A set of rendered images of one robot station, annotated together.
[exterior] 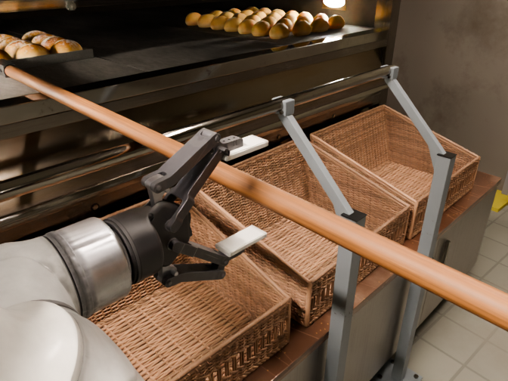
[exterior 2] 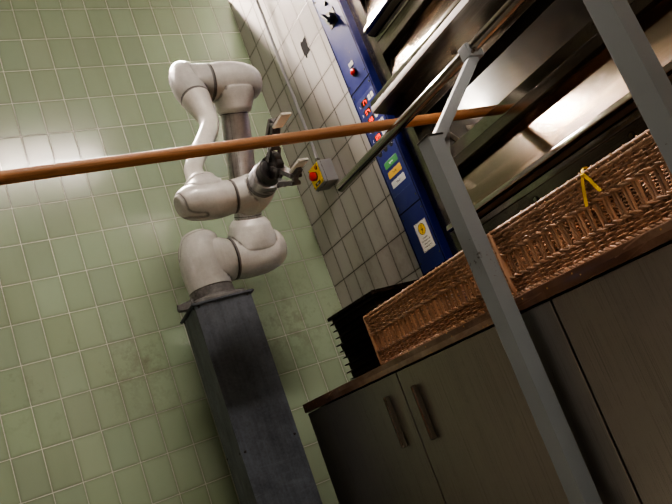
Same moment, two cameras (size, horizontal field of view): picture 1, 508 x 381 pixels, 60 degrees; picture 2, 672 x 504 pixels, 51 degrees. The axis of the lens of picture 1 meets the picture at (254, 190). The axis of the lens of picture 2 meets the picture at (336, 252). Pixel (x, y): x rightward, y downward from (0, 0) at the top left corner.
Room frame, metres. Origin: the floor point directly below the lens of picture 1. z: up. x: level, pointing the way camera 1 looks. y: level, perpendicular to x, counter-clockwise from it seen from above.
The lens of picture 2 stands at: (0.93, -1.65, 0.46)
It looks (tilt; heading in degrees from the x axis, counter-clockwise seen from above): 14 degrees up; 104
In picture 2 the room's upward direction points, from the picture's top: 21 degrees counter-clockwise
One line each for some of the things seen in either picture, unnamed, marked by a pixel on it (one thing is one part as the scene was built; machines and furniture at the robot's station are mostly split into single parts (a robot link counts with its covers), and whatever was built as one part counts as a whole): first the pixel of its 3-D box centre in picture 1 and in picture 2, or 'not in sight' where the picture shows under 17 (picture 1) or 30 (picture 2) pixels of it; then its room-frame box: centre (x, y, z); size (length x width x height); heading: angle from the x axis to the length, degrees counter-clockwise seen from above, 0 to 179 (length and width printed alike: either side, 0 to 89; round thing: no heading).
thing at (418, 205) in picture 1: (394, 162); not in sight; (1.65, -0.58, 0.72); 0.56 x 0.49 x 0.28; 135
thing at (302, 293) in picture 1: (303, 215); (660, 165); (1.24, -0.16, 0.72); 0.56 x 0.49 x 0.28; 136
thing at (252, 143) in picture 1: (240, 147); (281, 120); (0.50, 0.02, 1.26); 0.07 x 0.03 x 0.01; 134
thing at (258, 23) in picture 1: (264, 20); not in sight; (2.13, -0.05, 1.21); 0.61 x 0.48 x 0.06; 45
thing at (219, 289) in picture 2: not in sight; (208, 299); (-0.10, 0.53, 1.03); 0.22 x 0.18 x 0.06; 41
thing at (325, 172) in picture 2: not in sight; (322, 175); (0.31, 1.08, 1.46); 0.10 x 0.07 x 0.10; 135
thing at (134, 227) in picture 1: (152, 236); (273, 166); (0.41, 0.11, 1.19); 0.09 x 0.07 x 0.08; 134
